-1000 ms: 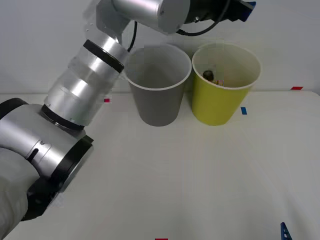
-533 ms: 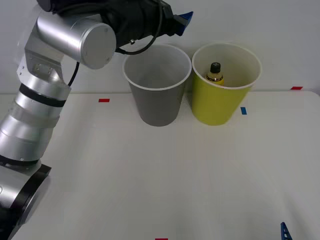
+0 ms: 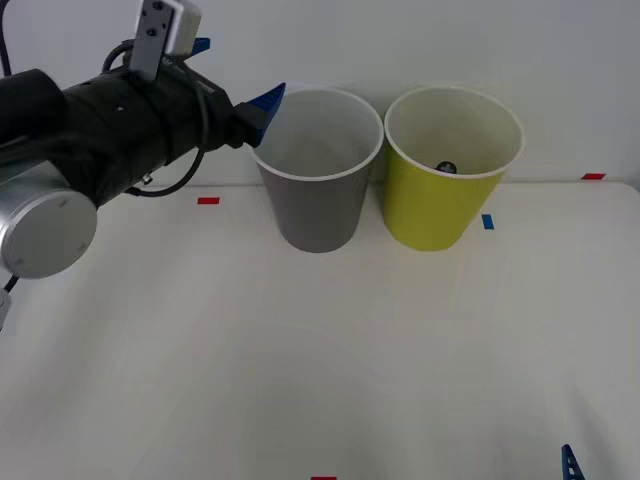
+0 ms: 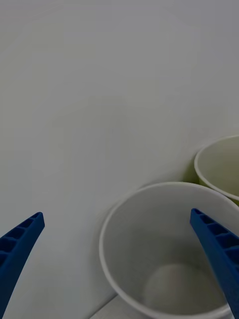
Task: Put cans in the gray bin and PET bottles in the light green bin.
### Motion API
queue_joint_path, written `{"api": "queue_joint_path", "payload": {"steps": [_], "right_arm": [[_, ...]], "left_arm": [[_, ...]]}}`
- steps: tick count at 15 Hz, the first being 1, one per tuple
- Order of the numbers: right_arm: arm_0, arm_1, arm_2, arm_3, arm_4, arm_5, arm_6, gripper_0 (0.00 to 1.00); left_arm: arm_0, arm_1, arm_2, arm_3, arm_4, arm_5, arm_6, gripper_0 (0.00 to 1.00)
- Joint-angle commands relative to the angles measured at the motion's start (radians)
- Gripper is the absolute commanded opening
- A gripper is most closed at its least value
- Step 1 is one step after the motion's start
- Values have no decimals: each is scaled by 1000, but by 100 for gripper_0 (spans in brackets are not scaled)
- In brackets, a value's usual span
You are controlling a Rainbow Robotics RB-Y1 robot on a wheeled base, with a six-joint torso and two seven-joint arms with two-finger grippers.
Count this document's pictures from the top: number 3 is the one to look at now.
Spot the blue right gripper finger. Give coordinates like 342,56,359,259
560,443,587,480

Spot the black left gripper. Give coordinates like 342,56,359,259
153,36,288,160

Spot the grey plastic waste bin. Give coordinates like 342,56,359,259
247,86,386,255

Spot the yellow-green plastic waste bin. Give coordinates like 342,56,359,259
382,86,524,253

